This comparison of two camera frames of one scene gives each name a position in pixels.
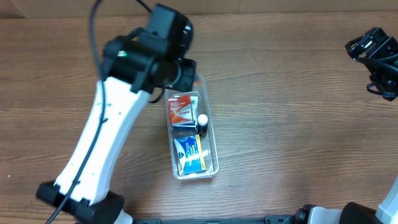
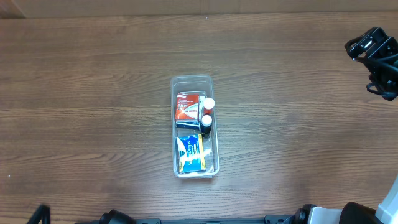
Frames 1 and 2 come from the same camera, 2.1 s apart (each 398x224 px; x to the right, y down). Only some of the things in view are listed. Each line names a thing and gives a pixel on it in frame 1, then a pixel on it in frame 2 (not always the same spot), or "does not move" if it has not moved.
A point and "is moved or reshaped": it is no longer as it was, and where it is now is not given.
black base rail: [267, 219] does not move
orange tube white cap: [197, 80] → [208, 104]
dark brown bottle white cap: [202, 125] is moved or reshaped
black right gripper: [368, 43] does not move
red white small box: [180, 109] is moved or reshaped
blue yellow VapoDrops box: [189, 154] does not move
